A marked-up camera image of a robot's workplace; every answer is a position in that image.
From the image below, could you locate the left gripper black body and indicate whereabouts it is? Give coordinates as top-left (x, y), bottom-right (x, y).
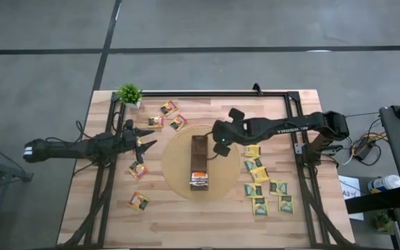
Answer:
top-left (118, 119), bottom-right (144, 164)

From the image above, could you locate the yellow cable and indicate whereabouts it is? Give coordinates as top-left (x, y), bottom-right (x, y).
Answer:
top-left (354, 133), bottom-right (387, 147)

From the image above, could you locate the black power adapter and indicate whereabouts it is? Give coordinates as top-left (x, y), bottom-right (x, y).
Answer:
top-left (354, 141), bottom-right (375, 161)

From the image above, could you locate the black aluminium table frame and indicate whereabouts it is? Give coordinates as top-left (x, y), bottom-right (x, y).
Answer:
top-left (57, 90), bottom-right (356, 250)

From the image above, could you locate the black right camera cable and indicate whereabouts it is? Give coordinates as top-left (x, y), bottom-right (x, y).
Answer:
top-left (203, 130), bottom-right (219, 161)

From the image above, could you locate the round woven straw placemat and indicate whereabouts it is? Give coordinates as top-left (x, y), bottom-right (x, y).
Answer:
top-left (160, 124), bottom-right (242, 203)

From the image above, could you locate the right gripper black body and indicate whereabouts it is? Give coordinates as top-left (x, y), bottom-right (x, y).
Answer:
top-left (212, 108), bottom-right (248, 157)

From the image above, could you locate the grey metal stand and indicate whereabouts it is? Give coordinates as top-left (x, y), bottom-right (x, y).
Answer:
top-left (0, 138), bottom-right (34, 250)

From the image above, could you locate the white blue bottle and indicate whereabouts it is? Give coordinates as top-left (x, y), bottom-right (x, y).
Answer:
top-left (367, 174), bottom-right (400, 194)

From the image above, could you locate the brown wooden tea box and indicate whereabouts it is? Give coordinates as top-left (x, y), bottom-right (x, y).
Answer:
top-left (189, 134), bottom-right (210, 192)

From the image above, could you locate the mango magic tea packet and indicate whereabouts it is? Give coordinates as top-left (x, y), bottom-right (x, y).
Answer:
top-left (160, 100), bottom-right (179, 117)
top-left (127, 160), bottom-right (149, 181)
top-left (169, 113), bottom-right (188, 132)
top-left (147, 115), bottom-right (165, 128)
top-left (127, 191), bottom-right (151, 212)
top-left (131, 136), bottom-right (142, 155)

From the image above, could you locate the black desk bar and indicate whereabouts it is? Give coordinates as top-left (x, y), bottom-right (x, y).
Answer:
top-left (344, 187), bottom-right (400, 215)

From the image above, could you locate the white paper sheet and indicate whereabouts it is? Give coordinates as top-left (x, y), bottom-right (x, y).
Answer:
top-left (337, 175), bottom-right (365, 222)

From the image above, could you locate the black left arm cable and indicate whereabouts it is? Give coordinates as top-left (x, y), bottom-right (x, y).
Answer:
top-left (74, 110), bottom-right (126, 143)

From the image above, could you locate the green plant in white pot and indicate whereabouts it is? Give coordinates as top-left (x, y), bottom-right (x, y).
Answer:
top-left (115, 82), bottom-right (144, 109)

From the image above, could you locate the small potted plant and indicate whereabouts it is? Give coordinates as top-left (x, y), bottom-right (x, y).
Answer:
top-left (374, 211), bottom-right (395, 233)

